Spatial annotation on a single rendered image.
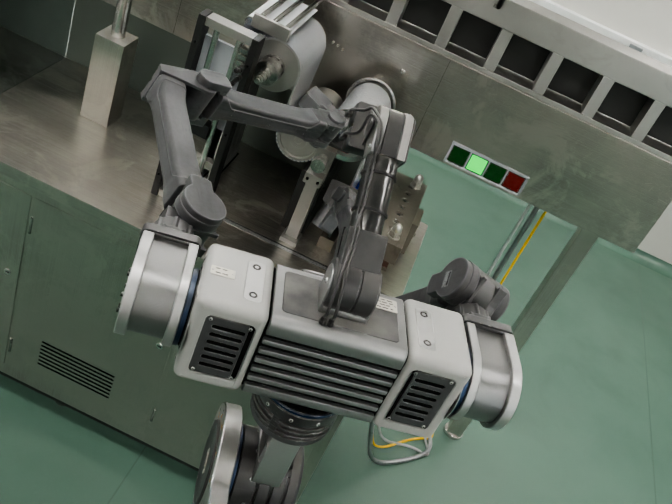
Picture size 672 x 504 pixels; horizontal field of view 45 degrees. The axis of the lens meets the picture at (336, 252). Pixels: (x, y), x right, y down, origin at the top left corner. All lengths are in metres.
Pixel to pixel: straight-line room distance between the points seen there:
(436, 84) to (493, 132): 0.22
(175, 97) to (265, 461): 0.67
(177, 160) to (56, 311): 1.22
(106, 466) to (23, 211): 0.88
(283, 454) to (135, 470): 1.53
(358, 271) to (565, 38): 1.38
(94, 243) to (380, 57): 0.96
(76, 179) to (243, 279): 1.23
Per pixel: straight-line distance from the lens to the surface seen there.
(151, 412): 2.61
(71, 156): 2.38
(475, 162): 2.48
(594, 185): 2.50
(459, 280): 1.35
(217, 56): 2.10
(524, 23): 2.34
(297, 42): 2.17
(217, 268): 1.12
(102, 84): 2.48
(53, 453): 2.78
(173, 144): 1.42
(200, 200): 1.29
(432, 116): 2.45
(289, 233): 2.30
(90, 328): 2.50
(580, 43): 2.35
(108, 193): 2.27
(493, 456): 3.39
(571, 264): 2.81
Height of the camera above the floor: 2.23
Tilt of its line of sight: 35 degrees down
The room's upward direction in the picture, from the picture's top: 25 degrees clockwise
